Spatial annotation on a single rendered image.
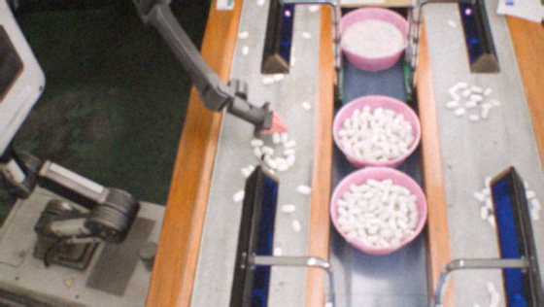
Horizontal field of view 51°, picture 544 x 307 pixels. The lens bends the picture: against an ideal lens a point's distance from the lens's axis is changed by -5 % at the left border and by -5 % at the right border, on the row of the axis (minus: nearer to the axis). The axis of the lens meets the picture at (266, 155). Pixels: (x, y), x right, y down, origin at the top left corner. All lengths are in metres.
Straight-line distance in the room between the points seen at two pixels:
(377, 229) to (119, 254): 0.88
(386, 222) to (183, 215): 0.57
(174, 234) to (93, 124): 1.53
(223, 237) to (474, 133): 0.82
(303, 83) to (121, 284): 0.89
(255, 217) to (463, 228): 0.66
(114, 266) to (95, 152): 1.07
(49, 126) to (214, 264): 1.79
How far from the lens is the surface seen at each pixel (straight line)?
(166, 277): 1.65
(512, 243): 1.30
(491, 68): 1.65
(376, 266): 1.70
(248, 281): 1.21
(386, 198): 1.73
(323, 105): 1.91
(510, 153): 1.88
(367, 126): 1.91
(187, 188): 1.78
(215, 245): 1.69
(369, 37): 2.18
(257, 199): 1.30
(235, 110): 1.78
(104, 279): 2.05
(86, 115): 3.21
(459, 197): 1.76
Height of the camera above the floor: 2.19
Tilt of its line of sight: 52 degrees down
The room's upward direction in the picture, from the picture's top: 10 degrees counter-clockwise
